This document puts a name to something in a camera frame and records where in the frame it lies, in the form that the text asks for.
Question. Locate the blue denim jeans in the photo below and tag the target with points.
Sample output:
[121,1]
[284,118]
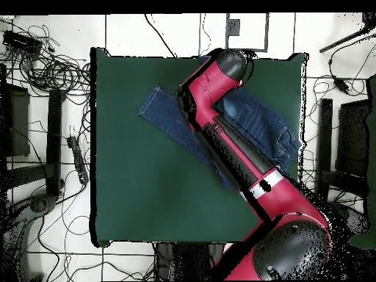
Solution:
[161,110]

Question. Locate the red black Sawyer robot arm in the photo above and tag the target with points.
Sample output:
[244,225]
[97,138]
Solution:
[279,199]

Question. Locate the dark flat panel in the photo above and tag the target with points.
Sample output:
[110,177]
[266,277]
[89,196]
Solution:
[19,123]
[352,138]

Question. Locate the dark green table cloth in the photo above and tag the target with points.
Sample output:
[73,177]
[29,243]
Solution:
[147,191]

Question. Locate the black power strip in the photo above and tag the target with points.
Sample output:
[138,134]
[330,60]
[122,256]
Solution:
[78,160]

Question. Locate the black wheeled chair base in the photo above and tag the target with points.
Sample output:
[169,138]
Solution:
[352,218]
[39,204]

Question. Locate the black power adapter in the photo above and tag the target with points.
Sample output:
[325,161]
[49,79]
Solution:
[340,83]

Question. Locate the black tripod pole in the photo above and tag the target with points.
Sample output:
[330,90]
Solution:
[340,42]

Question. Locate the black electronics box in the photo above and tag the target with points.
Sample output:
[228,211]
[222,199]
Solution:
[22,42]

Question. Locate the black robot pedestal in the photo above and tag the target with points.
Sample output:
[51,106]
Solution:
[191,261]

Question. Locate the black stand base frame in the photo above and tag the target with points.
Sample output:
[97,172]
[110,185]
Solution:
[325,141]
[54,141]

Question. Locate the grey square floor frame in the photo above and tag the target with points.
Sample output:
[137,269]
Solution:
[233,28]

